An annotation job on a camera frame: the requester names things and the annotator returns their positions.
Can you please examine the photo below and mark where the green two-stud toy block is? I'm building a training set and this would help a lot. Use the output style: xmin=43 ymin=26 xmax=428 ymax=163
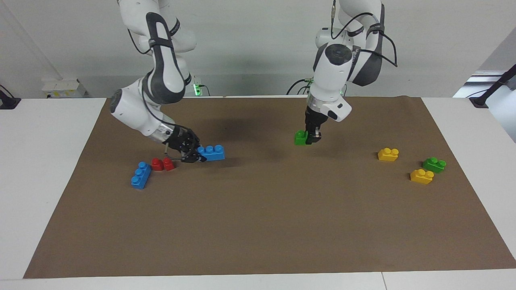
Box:
xmin=294 ymin=130 xmax=313 ymax=146
xmin=422 ymin=157 xmax=447 ymax=174

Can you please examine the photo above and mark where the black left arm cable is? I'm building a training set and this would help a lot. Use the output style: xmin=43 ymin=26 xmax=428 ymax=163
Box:
xmin=331 ymin=0 xmax=398 ymax=68

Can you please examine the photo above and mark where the brown table mat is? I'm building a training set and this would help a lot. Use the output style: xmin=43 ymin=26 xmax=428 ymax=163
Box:
xmin=23 ymin=96 xmax=516 ymax=279

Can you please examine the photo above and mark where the black base cable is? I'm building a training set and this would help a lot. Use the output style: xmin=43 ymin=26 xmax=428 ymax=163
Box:
xmin=286 ymin=78 xmax=314 ymax=96

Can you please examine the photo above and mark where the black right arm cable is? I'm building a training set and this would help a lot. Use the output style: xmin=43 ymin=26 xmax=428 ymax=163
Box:
xmin=127 ymin=27 xmax=191 ymax=158

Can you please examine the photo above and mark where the black stand bracket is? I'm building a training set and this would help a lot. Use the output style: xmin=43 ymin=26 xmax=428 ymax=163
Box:
xmin=470 ymin=64 xmax=516 ymax=108

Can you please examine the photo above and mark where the white power box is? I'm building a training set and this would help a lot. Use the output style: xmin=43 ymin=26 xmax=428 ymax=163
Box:
xmin=42 ymin=79 xmax=87 ymax=99

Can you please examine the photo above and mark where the red two-stud toy block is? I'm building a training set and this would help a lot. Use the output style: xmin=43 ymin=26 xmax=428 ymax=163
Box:
xmin=151 ymin=157 xmax=176 ymax=172

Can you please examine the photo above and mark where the blue three-stud toy block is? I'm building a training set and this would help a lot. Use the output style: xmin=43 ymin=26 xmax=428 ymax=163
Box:
xmin=197 ymin=145 xmax=226 ymax=162
xmin=131 ymin=162 xmax=152 ymax=190

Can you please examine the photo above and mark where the black table clamp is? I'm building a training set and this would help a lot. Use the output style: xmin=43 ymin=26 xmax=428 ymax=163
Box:
xmin=0 ymin=85 xmax=21 ymax=110

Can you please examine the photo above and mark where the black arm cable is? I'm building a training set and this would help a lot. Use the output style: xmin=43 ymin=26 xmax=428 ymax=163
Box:
xmin=127 ymin=27 xmax=191 ymax=158
xmin=331 ymin=0 xmax=398 ymax=68

